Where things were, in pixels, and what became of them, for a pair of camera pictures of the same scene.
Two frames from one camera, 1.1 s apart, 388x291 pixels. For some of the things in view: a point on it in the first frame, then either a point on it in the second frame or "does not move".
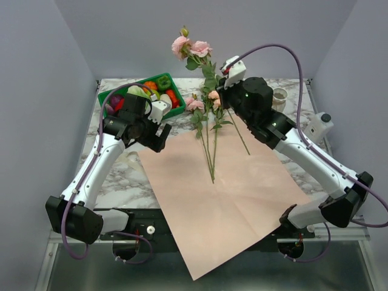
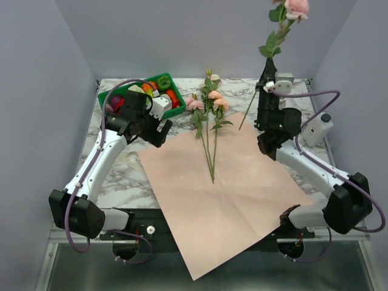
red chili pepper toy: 175,102 does not move
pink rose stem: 196,52 → 287,12
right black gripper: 223,92 → 268,74
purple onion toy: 114,99 does not move
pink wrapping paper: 220,193 does not move
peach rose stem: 220,120 does not move
